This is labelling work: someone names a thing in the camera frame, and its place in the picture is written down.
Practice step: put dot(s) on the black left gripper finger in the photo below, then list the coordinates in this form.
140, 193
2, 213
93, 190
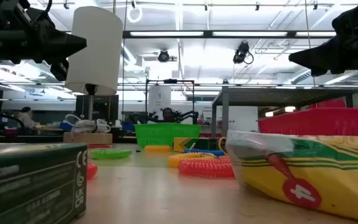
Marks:
60, 71
64, 43

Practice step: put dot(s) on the red plastic basket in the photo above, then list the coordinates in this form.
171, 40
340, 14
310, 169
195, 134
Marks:
319, 124

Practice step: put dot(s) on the red rubber band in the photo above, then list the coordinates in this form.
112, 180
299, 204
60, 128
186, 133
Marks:
99, 146

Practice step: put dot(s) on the green coil wristband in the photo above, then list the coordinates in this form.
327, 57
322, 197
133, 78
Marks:
110, 153

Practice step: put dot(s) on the plastic-wrapped Crayola crayon pack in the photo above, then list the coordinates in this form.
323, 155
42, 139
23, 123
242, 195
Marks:
306, 174

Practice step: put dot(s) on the red coil wristband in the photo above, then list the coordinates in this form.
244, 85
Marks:
92, 170
224, 158
207, 169

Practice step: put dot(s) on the dark green cardboard box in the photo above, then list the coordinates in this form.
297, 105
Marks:
30, 183

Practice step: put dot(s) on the yellow rubber band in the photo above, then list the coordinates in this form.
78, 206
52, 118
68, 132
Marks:
220, 144

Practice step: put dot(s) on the blue coil wristband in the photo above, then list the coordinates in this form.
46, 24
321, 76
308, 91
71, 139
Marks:
204, 152

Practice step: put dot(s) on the yellow green Crayola crayon box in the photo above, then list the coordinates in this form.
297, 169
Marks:
191, 144

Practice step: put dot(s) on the black background robot arm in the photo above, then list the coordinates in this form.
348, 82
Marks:
154, 117
186, 115

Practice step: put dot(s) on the white shade table lamp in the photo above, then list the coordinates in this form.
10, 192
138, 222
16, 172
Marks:
95, 46

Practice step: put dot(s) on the red storage bin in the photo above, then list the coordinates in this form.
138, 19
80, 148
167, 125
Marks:
328, 103

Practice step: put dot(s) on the blue storage bin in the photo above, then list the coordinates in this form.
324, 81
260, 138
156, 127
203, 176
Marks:
128, 127
65, 126

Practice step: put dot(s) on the black monitor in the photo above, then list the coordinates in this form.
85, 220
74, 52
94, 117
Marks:
104, 107

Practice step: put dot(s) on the person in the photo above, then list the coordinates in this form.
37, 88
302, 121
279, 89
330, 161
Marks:
167, 114
26, 118

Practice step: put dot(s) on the long ceiling light fixture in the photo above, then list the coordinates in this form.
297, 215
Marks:
208, 34

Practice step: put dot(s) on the green plastic basket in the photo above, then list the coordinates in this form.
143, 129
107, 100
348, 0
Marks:
166, 133

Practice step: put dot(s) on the black ceiling-mounted camera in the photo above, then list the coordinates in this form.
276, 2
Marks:
242, 53
163, 56

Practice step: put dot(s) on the black background rig frame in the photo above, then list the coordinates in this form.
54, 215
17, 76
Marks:
169, 81

